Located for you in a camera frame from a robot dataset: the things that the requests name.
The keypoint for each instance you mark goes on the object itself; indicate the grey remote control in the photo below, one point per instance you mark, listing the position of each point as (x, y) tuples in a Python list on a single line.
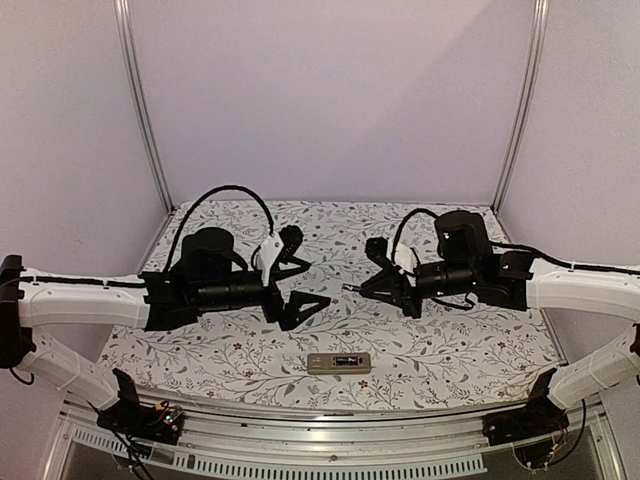
[(322, 364)]

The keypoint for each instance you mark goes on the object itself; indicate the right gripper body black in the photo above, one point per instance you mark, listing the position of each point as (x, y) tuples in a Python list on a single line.
[(412, 305)]

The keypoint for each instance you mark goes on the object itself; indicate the floral patterned table mat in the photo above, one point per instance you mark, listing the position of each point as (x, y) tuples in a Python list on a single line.
[(448, 358)]

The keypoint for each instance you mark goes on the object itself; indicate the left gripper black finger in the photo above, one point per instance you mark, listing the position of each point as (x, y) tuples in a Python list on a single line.
[(284, 270), (300, 308)]

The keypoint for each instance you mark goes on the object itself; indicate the aluminium front rail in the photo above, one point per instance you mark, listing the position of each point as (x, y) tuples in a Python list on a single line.
[(229, 440)]

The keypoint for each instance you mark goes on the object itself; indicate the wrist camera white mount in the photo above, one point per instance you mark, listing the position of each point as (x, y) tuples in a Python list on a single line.
[(279, 247), (387, 256)]

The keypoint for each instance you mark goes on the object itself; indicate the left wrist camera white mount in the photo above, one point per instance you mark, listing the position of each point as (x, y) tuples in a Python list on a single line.
[(279, 247)]

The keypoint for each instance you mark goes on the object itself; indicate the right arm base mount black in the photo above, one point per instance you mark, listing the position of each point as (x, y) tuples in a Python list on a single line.
[(537, 417)]

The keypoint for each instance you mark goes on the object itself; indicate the left aluminium frame post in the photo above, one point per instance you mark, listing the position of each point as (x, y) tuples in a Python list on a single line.
[(132, 68)]

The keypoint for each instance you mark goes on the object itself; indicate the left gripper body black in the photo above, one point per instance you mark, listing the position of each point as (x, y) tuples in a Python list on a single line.
[(273, 309)]

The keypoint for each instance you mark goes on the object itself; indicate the aluminium frame post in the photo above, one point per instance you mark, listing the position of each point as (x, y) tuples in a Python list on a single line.
[(132, 68), (532, 64)]

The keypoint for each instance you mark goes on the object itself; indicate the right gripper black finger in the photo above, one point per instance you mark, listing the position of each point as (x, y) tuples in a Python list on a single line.
[(392, 296), (385, 281)]

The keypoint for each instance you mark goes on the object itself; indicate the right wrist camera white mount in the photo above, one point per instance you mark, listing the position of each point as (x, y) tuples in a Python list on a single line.
[(387, 256)]

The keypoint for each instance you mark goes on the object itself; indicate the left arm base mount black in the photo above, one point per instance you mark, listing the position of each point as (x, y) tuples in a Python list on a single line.
[(161, 423)]

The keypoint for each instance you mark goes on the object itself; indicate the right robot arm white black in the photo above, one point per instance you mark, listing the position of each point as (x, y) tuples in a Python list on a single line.
[(514, 277)]

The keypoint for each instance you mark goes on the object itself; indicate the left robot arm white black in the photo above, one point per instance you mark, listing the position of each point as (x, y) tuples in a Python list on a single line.
[(209, 277)]

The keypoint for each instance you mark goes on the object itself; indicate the right aluminium frame post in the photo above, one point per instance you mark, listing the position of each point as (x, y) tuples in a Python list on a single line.
[(532, 64)]

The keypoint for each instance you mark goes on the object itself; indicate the dark blue battery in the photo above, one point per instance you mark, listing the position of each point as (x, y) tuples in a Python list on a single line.
[(351, 288), (347, 361)]

